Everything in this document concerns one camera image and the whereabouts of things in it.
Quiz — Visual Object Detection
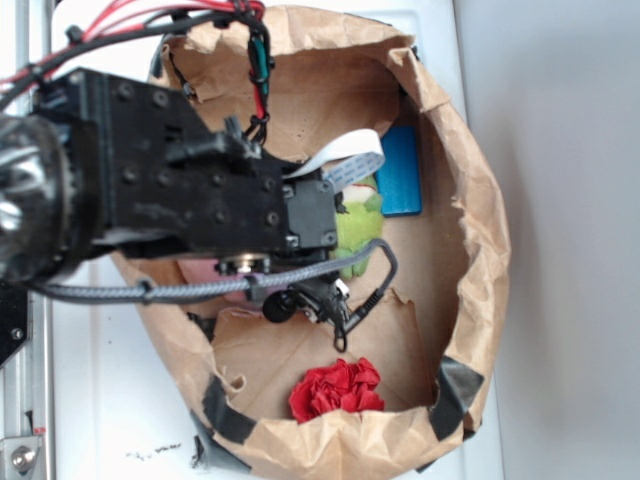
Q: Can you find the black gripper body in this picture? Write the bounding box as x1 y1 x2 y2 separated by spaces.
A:
34 69 338 273

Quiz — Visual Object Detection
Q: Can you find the green frog plush toy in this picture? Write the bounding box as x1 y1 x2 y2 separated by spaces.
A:
334 175 384 259

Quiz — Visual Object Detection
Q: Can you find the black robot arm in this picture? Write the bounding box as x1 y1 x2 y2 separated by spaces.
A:
1 69 338 284

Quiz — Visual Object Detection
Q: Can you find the pink bunny plush toy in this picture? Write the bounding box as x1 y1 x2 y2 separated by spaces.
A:
177 259 262 317

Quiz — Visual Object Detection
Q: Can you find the blue rectangular block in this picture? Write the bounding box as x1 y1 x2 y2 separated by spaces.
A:
376 126 422 217

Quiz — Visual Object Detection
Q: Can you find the brown paper bag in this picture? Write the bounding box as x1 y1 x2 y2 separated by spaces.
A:
140 6 511 479

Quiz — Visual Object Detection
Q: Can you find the red paper flower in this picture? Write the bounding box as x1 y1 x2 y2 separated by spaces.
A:
288 358 385 423

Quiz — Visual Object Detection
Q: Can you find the grey braided cable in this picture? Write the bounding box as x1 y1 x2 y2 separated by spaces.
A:
27 237 400 355

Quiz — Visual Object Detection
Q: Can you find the red and black wire bundle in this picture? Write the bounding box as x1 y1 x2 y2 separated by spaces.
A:
0 0 277 146

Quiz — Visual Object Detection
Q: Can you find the black camera module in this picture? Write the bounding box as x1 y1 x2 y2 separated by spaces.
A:
262 278 350 326

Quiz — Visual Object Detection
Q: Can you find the black bracket plate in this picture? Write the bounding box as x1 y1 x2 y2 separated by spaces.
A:
0 281 29 366

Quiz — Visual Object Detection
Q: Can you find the white flat ribbon cable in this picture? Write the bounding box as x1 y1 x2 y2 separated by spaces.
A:
284 128 387 191

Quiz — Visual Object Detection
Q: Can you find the aluminium frame rail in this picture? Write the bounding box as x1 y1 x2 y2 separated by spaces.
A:
1 1 56 479

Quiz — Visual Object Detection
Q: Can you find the silver corner bracket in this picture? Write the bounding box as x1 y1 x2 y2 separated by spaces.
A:
1 436 42 480

